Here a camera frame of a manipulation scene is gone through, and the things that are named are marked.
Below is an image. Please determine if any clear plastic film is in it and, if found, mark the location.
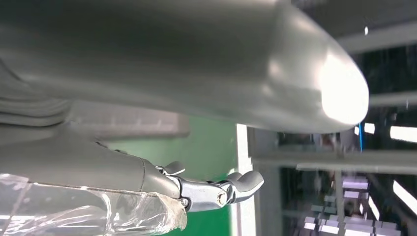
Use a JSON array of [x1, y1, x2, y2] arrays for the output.
[[0, 173, 189, 236]]

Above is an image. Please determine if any green conveyor belt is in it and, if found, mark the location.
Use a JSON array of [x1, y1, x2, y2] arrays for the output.
[[106, 116, 237, 236]]

